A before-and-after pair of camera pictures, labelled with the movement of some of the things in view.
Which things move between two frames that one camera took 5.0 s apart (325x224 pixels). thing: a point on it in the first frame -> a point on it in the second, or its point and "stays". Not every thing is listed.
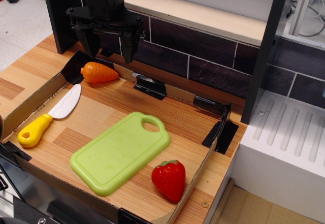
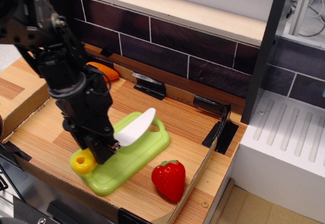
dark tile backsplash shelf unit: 223,37 stays
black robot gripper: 105,11 -> 88,115
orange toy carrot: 96,72 stays
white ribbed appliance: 282,155 stays
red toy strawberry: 169,177 stays
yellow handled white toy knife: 30,135 -> 84,161
